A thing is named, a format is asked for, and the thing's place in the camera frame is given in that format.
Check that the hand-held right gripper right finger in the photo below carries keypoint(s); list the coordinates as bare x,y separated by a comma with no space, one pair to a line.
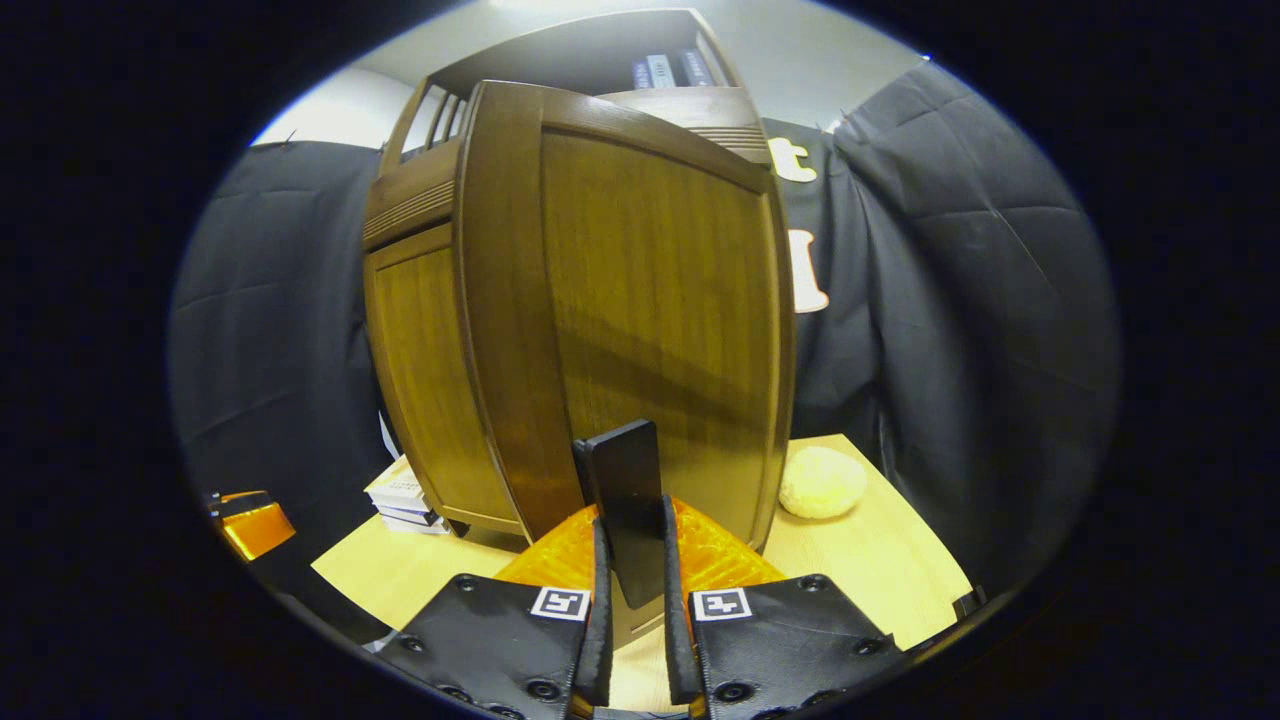
676,620

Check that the black backdrop cloth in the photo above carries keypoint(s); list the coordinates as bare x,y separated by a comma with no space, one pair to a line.
950,300

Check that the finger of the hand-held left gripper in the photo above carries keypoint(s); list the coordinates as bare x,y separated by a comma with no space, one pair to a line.
255,530

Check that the light grey book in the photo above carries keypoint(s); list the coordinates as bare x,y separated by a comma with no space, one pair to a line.
662,70

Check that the dark blue book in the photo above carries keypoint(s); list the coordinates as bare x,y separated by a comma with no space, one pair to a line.
641,74

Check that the wooden double-door shoe cabinet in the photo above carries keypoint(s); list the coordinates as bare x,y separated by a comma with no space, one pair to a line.
560,55

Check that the pale yellow round sponge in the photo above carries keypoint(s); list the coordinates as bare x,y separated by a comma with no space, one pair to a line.
822,483

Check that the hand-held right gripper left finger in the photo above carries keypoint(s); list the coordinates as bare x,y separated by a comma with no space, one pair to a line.
601,620

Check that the dark grey book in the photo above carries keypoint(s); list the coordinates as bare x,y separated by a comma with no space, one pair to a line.
696,66

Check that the small stack of books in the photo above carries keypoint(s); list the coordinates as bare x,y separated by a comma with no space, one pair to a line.
400,490

